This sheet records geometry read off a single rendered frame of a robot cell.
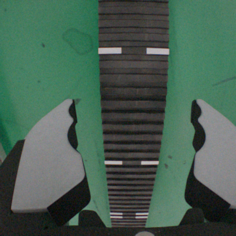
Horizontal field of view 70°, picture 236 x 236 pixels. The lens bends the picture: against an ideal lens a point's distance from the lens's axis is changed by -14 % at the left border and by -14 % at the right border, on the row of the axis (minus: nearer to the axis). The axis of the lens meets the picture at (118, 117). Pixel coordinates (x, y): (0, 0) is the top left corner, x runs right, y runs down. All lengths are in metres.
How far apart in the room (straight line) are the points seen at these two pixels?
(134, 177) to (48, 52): 0.14
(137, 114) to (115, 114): 0.02
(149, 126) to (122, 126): 0.02
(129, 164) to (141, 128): 0.04
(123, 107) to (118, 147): 0.04
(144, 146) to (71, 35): 0.11
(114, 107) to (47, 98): 0.08
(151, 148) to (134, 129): 0.02
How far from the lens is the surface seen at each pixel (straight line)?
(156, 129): 0.16
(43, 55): 0.18
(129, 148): 0.17
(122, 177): 0.20
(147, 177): 0.20
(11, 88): 0.21
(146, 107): 0.15
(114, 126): 0.16
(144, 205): 0.25
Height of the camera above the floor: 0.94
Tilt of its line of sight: 58 degrees down
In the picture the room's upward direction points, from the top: 176 degrees counter-clockwise
